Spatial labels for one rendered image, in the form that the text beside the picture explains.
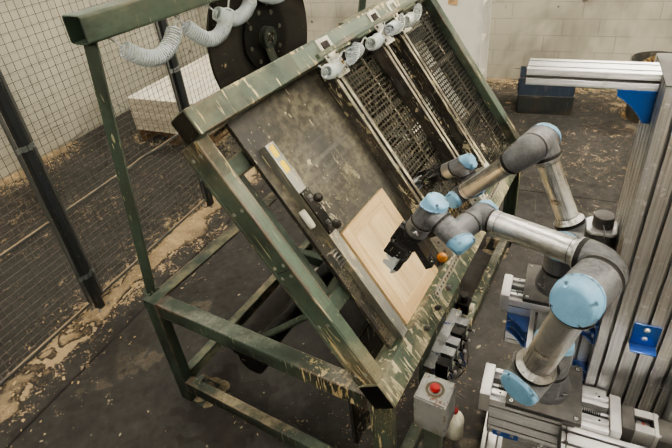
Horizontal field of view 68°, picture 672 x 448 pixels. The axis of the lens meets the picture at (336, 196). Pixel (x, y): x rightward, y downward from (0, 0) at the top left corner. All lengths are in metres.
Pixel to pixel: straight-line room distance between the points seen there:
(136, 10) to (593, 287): 1.72
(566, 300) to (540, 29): 5.91
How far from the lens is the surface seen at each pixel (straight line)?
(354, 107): 2.30
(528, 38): 7.07
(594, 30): 7.04
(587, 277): 1.31
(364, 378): 2.01
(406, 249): 1.63
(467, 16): 5.63
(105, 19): 1.99
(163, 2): 2.15
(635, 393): 2.06
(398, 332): 2.13
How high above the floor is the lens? 2.51
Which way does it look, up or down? 32 degrees down
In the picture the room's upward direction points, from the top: 6 degrees counter-clockwise
